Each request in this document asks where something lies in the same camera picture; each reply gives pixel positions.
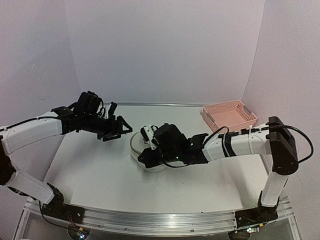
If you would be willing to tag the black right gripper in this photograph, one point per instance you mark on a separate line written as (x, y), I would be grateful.
(150, 162)

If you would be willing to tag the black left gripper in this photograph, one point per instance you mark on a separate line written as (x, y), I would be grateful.
(111, 128)

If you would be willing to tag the white mesh laundry bag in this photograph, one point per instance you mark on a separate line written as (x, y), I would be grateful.
(137, 146)

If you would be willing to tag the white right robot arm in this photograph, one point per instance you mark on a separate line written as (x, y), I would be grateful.
(281, 148)

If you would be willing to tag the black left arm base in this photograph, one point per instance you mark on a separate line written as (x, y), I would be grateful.
(58, 209)

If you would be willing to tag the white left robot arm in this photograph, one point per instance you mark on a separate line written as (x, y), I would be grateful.
(15, 140)

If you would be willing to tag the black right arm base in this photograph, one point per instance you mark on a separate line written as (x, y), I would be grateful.
(256, 216)

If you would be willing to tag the pink plastic basket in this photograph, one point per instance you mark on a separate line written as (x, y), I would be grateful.
(232, 114)

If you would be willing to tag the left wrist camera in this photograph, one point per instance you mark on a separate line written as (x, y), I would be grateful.
(111, 110)

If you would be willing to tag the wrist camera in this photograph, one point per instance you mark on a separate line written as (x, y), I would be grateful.
(111, 110)
(147, 133)

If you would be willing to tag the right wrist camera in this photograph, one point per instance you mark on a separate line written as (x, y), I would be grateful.
(147, 133)

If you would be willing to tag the aluminium front rail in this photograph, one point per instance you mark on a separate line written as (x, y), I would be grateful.
(97, 224)

